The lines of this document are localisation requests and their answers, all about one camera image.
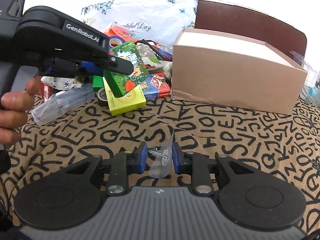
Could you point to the green strawberry carton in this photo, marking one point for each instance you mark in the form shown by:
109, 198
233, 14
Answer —
129, 70

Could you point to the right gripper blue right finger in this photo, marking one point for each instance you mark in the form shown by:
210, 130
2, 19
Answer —
178, 159

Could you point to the clear bag of paper clips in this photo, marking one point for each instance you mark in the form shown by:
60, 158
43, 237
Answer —
161, 166

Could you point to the blue masking tape roll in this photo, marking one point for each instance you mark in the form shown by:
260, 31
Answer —
114, 41

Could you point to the clear plastic case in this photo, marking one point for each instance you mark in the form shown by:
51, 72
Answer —
59, 104

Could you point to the letter pattern table cloth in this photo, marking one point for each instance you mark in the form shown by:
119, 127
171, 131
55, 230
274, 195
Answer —
286, 146

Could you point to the red blue card box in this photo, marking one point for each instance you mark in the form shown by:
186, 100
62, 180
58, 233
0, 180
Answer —
155, 86

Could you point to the person left hand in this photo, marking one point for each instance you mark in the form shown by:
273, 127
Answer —
14, 115

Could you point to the tan cardboard box white inside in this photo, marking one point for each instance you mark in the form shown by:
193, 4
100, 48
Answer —
236, 71

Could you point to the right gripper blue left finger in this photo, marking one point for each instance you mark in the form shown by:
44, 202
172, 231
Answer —
140, 157

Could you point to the yellow green box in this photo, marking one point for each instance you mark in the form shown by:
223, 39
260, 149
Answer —
132, 101

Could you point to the floral white plastic bag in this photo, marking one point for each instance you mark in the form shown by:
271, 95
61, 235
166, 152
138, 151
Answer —
158, 20

